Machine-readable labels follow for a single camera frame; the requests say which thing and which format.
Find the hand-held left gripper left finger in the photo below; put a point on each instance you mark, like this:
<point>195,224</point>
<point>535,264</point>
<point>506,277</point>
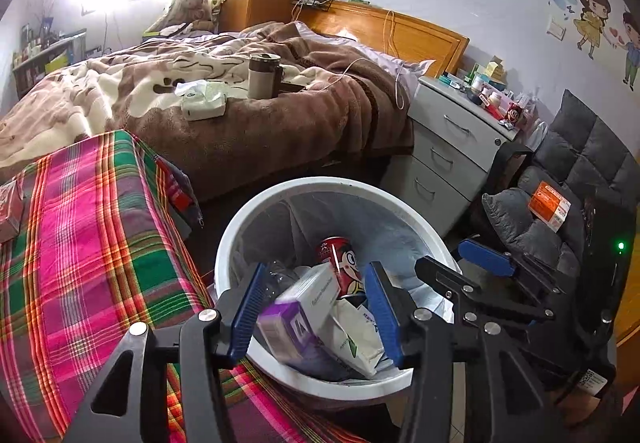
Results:
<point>247,313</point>

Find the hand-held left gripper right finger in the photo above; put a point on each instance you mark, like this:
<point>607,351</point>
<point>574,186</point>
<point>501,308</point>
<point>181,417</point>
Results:
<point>382,313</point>

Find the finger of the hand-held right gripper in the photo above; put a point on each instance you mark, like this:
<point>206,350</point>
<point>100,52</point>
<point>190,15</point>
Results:
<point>450,280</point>
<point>485,258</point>

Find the clear plastic bottle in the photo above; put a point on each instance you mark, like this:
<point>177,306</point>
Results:
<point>285,278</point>

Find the white round bin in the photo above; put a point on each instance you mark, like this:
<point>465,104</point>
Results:
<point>310,223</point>

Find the white paper packet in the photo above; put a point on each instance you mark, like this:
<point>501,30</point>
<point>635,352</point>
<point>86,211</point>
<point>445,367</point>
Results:
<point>355,338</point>

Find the red drink can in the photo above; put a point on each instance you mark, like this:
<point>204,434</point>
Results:
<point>340,263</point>

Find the white cardboard box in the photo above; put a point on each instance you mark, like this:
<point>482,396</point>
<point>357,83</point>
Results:
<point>315,293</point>

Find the orange white box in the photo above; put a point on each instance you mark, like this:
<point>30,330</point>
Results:
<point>549,205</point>

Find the grey drawer nightstand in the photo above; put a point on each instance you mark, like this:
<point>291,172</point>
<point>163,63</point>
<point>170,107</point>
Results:
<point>450,143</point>

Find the grey padded chair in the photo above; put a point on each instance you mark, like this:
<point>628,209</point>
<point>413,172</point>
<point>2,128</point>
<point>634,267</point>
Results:
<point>590,143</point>

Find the group of small bottles boxes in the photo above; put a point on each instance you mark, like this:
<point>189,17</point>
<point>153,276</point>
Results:
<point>490,93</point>

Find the white tissue pack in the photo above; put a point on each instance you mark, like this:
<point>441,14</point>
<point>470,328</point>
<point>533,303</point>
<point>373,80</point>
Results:
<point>202,100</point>

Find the wooden headboard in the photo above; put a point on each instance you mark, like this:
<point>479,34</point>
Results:
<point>420,35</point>

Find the steel thermos mug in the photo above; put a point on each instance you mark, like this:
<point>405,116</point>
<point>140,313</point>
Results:
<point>262,78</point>

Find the red and white box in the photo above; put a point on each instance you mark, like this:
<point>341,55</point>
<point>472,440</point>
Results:
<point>10,210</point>

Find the brown cream blanket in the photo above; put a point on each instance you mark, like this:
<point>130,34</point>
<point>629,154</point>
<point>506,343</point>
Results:
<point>150,73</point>

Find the brown teddy bear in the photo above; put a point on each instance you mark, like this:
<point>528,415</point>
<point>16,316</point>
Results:
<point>195,10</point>

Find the cluttered shelf unit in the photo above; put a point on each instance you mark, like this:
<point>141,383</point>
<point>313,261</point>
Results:
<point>45,63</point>

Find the cartoon children wall sticker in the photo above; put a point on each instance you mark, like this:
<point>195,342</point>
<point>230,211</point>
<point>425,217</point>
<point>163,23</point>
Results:
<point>592,18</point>

